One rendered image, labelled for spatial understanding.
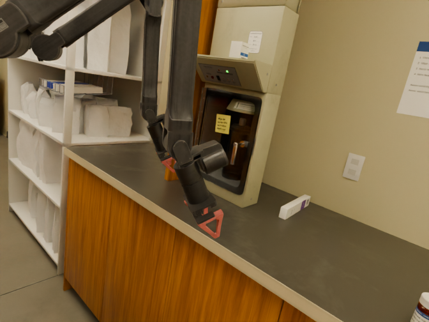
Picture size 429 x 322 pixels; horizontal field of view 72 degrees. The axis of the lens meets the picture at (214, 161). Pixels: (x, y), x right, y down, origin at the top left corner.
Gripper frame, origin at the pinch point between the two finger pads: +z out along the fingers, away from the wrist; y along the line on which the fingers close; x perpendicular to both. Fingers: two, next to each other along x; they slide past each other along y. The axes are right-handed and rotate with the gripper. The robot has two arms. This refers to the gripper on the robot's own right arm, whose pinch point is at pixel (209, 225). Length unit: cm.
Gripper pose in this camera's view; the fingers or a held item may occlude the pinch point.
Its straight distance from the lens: 80.5
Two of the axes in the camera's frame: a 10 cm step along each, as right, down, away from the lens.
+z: 3.1, 8.6, 4.0
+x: -8.9, 4.1, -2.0
